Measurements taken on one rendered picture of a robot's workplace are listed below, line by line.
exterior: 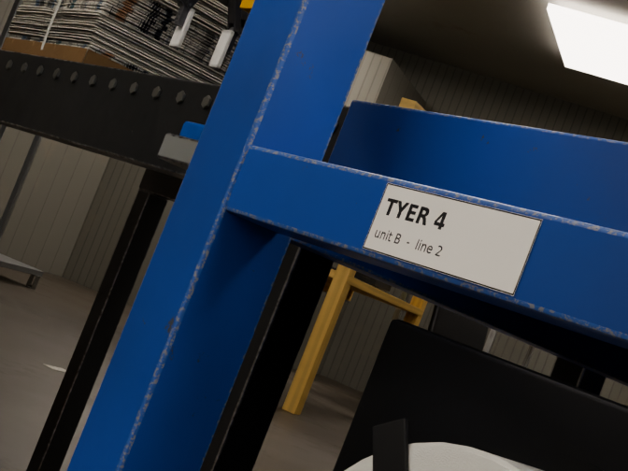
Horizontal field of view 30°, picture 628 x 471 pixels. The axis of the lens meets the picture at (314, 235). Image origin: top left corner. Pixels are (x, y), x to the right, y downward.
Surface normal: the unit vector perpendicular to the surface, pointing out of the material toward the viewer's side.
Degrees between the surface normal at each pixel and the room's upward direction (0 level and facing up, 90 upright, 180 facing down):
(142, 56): 90
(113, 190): 90
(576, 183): 90
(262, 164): 90
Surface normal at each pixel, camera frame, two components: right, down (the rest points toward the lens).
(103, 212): -0.30, -0.17
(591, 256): -0.73, -0.32
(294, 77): 0.58, 0.18
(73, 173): 0.88, 0.33
